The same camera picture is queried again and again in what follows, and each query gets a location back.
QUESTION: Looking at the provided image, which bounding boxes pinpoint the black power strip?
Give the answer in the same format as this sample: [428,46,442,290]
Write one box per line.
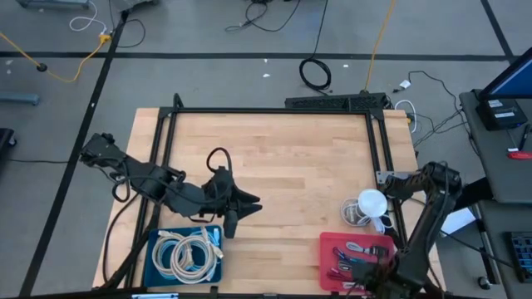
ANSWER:
[285,92,388,112]

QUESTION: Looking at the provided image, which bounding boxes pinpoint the grey furniture foot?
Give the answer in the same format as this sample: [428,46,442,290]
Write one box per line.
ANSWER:
[0,91,42,106]
[16,0,91,10]

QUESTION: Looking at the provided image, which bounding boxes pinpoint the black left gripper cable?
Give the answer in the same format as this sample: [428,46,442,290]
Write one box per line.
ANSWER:
[206,147,234,179]

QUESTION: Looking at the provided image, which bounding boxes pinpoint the black coiled floor cable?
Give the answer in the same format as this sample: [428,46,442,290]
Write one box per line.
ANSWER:
[298,0,333,92]

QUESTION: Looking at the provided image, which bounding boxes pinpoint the black pen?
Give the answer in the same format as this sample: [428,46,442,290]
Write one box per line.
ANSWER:
[518,123,531,152]

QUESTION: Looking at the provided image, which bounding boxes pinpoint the black box device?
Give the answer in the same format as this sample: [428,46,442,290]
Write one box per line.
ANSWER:
[475,98,530,132]

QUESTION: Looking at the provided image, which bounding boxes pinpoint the beige cable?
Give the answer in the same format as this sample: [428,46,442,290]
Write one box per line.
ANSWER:
[150,229,195,278]
[170,226,225,286]

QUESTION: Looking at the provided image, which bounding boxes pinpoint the black desk leg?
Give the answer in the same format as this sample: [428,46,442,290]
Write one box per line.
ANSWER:
[455,177,495,213]

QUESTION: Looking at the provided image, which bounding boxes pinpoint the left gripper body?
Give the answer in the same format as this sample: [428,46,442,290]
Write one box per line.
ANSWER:
[199,165,241,220]

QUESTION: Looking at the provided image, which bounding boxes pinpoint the white round dome lamp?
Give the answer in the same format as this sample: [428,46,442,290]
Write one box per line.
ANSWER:
[357,189,389,218]

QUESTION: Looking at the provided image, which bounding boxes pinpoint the black loose floor cable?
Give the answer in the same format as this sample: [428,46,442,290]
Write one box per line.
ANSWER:
[225,0,303,32]

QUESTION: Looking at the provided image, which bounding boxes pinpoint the red plastic tray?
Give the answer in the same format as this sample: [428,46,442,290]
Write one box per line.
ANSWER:
[318,231,401,297]

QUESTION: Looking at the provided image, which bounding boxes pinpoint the yellow hanging cable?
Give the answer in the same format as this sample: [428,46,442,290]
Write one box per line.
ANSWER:
[363,0,397,93]

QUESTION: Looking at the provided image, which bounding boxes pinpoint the black rolling chair base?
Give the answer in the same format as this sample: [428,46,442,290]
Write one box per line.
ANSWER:
[0,127,18,167]

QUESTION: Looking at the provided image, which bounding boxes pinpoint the white floor cable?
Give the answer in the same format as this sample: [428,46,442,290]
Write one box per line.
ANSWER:
[69,1,108,34]

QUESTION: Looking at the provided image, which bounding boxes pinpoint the grey braided short cable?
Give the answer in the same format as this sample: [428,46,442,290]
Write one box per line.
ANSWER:
[345,241,375,255]

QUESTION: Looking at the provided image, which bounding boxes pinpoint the grey desk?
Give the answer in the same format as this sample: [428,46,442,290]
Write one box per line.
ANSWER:
[459,89,532,205]
[473,200,532,299]

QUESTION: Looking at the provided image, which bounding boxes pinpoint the computer monitor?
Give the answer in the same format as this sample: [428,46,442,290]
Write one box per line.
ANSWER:
[478,57,532,100]

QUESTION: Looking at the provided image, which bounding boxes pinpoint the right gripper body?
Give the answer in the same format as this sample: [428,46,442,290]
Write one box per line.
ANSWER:
[352,259,402,299]

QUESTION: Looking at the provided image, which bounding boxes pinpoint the black table frame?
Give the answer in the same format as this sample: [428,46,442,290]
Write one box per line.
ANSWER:
[99,92,448,299]

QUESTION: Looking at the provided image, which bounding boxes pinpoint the red braided short cable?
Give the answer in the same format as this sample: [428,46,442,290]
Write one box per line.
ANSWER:
[327,268,354,282]

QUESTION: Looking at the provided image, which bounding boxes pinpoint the teal blue plastic tray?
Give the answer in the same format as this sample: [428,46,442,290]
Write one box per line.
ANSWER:
[143,226,224,288]

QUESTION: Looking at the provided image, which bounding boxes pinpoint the white paper sheet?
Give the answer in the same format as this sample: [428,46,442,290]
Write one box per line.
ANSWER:
[440,206,478,237]

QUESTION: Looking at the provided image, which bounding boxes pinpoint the yellow extension cord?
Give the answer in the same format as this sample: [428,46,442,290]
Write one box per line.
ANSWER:
[0,31,113,83]

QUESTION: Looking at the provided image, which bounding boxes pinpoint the black keyboard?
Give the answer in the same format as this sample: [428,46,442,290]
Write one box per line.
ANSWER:
[505,231,532,284]

